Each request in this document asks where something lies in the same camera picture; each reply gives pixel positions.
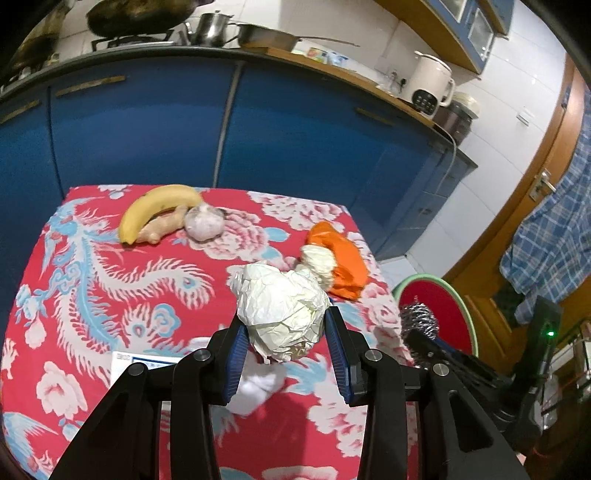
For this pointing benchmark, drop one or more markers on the steel steamer pot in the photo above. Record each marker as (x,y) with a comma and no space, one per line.
(37,46)

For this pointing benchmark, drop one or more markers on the steel kettle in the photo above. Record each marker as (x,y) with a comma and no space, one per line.
(212,30)

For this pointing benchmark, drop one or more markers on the garlic bulb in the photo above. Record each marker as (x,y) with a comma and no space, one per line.
(203,224)

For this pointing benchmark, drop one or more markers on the red printed tablecloth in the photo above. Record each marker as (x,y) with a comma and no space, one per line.
(92,277)

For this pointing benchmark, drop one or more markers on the orange plastic bag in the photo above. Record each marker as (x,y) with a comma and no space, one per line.
(346,263)

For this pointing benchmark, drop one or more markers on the blue plaid shirt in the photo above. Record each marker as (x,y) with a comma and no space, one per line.
(549,249)

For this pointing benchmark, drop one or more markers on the wooden wall cabinet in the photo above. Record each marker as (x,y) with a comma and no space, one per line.
(461,27)

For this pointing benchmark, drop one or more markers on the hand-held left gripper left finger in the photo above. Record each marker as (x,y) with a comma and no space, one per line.
(233,364)

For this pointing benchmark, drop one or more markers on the white wall switch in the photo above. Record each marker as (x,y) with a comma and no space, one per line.
(524,116)

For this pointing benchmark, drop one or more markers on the steel wool scourer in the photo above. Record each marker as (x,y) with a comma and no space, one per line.
(418,321)

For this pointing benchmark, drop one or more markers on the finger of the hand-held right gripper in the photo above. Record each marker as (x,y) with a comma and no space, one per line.
(475,374)

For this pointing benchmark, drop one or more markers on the black wok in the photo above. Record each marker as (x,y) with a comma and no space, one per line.
(138,16)

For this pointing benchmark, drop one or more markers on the steel saucepan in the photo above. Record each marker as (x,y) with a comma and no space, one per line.
(265,37)

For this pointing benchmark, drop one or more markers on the white teal medicine box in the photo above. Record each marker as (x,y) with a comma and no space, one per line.
(134,362)

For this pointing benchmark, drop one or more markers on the ginger root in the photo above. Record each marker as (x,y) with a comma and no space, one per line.
(161,226)

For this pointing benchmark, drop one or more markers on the small cream paper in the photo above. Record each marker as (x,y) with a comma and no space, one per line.
(318,263)

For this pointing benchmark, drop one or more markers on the blue kitchen cabinet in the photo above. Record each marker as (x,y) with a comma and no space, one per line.
(138,129)

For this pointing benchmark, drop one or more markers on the wooden door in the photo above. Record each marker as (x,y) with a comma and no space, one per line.
(521,194)

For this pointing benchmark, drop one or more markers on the yellow banana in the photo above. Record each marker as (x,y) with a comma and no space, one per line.
(152,201)

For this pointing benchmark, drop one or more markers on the dark rice cooker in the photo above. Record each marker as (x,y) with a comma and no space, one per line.
(455,122)

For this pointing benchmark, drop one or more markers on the white paper ball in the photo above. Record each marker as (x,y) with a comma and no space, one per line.
(277,314)

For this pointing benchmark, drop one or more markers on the white cloth bundle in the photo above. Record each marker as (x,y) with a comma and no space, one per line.
(254,387)

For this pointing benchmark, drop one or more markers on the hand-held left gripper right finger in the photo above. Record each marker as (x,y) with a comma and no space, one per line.
(339,360)

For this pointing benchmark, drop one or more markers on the white electric kettle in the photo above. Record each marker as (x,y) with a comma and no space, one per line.
(429,83)

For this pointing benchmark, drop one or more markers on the gas stove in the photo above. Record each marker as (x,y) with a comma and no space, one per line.
(134,42)

